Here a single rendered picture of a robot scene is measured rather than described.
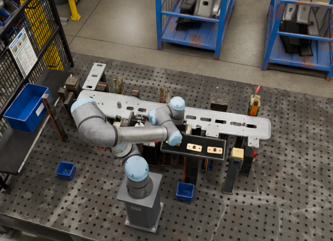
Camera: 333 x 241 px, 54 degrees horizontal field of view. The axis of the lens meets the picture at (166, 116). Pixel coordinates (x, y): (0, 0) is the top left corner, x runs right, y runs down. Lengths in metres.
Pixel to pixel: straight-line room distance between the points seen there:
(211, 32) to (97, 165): 2.54
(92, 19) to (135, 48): 0.92
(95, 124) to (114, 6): 3.95
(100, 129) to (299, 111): 1.89
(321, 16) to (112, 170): 3.18
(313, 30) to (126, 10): 2.58
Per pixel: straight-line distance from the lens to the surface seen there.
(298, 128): 2.76
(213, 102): 2.33
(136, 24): 4.80
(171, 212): 2.24
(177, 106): 1.64
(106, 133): 1.36
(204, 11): 4.14
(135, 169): 1.67
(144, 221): 2.09
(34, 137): 2.31
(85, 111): 1.41
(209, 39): 4.25
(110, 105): 2.38
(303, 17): 4.10
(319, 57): 4.30
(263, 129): 2.28
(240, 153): 1.95
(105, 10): 5.14
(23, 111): 2.48
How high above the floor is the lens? 2.77
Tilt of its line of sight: 51 degrees down
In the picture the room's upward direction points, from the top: 1 degrees counter-clockwise
